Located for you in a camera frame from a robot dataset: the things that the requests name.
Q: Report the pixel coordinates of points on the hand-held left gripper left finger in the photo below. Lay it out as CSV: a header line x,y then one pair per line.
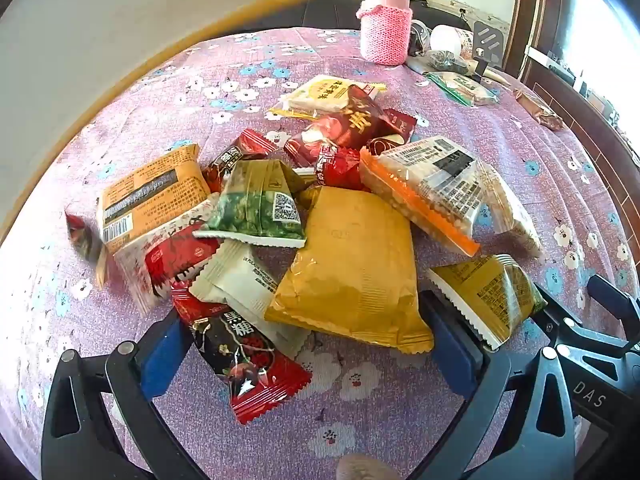
x,y
165,360

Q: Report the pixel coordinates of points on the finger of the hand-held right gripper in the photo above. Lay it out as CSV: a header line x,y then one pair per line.
x,y
560,325
615,297

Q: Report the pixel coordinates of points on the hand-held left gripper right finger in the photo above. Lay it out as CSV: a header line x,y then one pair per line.
x,y
457,355

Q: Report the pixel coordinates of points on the large golden snack packet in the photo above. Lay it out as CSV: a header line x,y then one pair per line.
x,y
350,260

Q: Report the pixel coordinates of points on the cardboard box with yellow tape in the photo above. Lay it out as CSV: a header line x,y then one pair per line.
x,y
125,20

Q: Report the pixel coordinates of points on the plain white snack packet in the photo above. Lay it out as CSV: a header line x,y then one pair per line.
x,y
240,280

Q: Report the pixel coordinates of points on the small red foil packet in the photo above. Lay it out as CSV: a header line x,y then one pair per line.
x,y
82,235

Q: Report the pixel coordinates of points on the orange-tan barcode snack packet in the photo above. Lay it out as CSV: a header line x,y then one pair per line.
x,y
150,190

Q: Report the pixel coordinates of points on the green pea snack packet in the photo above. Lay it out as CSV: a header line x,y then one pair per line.
x,y
240,205

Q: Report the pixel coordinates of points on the clear orange-edged snack packet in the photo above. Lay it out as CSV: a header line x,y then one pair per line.
x,y
425,180

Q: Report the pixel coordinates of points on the brown snack packet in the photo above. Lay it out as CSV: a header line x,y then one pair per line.
x,y
540,110

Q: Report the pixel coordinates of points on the small bright red packet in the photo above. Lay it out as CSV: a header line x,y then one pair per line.
x,y
340,167

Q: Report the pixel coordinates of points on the small maroon candy packet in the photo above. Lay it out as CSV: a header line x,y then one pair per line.
x,y
397,125
240,150

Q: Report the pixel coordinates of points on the green white snack packet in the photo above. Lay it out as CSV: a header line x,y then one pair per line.
x,y
460,87

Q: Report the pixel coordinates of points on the black striped stand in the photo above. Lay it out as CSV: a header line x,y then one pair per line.
x,y
489,42

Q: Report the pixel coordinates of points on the dark flat packet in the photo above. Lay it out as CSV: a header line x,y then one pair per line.
x,y
440,62

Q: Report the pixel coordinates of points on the yellow white snack packet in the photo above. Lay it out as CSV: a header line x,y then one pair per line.
x,y
320,95

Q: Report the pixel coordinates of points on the white cup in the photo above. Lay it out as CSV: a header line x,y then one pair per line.
x,y
445,39

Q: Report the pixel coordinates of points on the pink bottle with knitted sleeve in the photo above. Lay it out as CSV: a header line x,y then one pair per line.
x,y
385,35

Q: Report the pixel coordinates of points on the purple floral tablecloth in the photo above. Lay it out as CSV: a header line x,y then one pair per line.
x,y
310,55

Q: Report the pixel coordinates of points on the black leather sofa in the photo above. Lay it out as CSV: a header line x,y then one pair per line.
x,y
330,10

